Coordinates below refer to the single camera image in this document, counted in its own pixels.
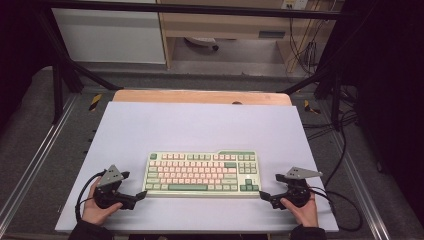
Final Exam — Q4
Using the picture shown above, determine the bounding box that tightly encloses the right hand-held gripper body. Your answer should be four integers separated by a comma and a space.
281, 166, 324, 208

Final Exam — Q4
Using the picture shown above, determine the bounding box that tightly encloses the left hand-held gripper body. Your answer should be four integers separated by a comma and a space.
93, 164, 126, 210

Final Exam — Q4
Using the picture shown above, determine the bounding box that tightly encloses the green and cream keyboard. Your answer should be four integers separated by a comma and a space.
142, 149, 262, 199

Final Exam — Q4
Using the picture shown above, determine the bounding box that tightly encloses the person's right hand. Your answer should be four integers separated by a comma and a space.
279, 191, 319, 228

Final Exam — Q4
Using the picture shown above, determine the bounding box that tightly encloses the person's left hand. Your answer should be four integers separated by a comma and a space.
81, 178, 124, 227

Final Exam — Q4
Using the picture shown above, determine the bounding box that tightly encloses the yellow and black tape strip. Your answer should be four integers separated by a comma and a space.
303, 99, 322, 115
88, 93, 103, 112

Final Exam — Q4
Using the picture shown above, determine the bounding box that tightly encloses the wooden table board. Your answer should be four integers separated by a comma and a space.
112, 89, 293, 107

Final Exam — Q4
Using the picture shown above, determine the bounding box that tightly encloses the dark curtain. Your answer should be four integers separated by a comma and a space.
0, 0, 54, 128
343, 0, 424, 228

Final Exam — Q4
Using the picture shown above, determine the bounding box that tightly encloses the white cabinet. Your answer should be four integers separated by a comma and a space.
51, 8, 167, 65

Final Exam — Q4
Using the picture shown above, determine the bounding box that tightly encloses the office chair base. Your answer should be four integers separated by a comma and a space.
184, 36, 220, 52

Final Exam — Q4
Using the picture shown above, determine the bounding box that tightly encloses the wooden desk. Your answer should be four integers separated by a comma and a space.
156, 0, 344, 73

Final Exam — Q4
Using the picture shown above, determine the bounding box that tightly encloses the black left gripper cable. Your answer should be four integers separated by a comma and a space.
75, 169, 108, 223

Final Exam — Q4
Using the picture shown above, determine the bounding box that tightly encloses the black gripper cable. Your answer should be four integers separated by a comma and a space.
306, 185, 364, 233
75, 169, 108, 223

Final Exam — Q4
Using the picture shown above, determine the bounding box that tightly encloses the aluminium floor rail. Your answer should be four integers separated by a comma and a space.
329, 129, 391, 240
0, 94, 79, 228

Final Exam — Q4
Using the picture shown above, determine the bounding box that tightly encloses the black floor cable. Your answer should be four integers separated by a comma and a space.
301, 84, 361, 189

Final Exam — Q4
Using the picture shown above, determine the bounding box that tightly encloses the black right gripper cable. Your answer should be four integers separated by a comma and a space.
306, 185, 364, 233

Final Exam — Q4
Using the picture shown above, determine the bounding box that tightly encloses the hanging cable bundle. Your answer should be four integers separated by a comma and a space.
288, 16, 322, 76

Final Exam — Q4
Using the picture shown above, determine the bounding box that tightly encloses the white wall socket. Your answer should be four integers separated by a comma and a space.
281, 0, 309, 10

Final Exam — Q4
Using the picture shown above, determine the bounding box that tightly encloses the black metal frame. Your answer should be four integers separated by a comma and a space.
33, 0, 371, 132

